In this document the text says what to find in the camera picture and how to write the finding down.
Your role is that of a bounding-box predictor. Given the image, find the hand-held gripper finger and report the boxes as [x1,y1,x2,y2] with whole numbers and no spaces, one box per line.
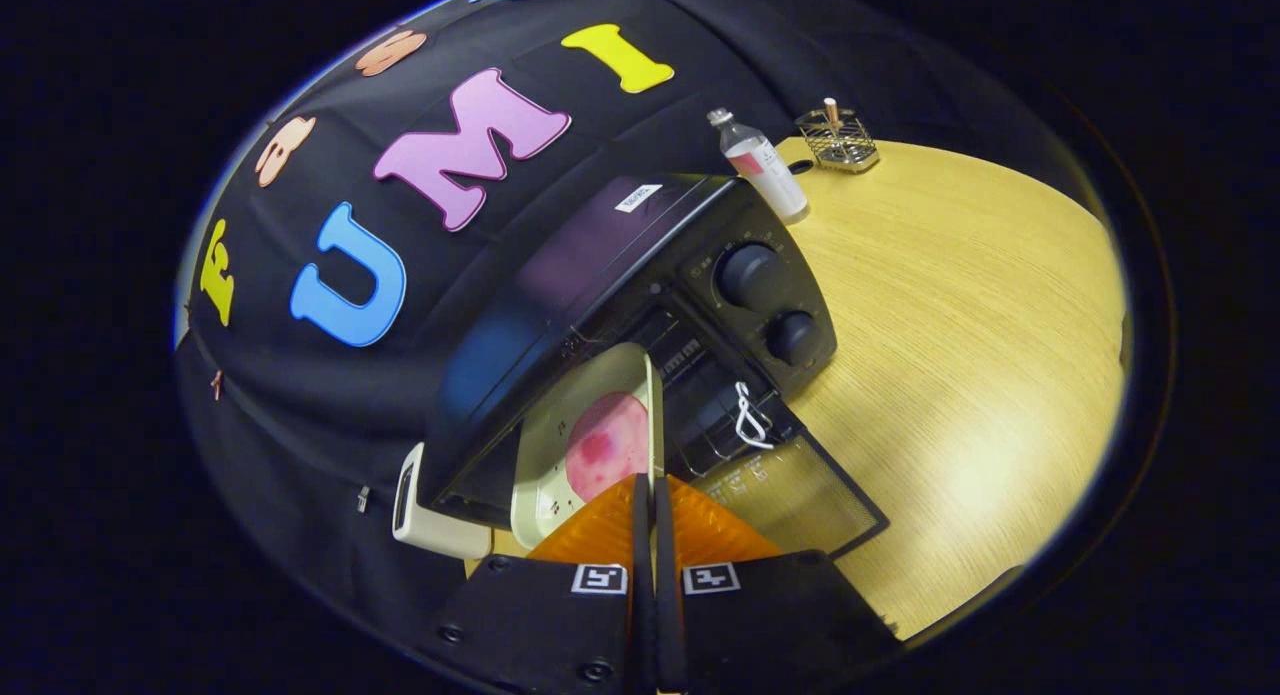
[430,473,656,695]
[655,473,901,695]

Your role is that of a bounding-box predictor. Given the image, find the pink ham slice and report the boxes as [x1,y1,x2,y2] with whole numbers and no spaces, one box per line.
[565,391,651,503]

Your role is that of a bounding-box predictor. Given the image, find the white square plate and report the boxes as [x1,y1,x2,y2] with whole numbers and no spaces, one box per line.
[510,342,666,551]

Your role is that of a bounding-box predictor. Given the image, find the black toaster oven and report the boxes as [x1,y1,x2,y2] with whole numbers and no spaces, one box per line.
[418,173,891,561]

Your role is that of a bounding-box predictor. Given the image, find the white slot toaster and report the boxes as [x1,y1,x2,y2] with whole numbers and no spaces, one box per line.
[392,442,493,561]

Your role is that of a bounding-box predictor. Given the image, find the black backdrop cloth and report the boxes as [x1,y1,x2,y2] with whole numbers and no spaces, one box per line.
[175,0,1101,666]

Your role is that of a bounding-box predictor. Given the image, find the clear plastic bottle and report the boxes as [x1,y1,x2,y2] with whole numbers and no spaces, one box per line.
[707,107,810,224]

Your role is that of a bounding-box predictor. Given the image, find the metal wire holder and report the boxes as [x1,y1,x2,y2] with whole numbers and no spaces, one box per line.
[795,108,881,174]

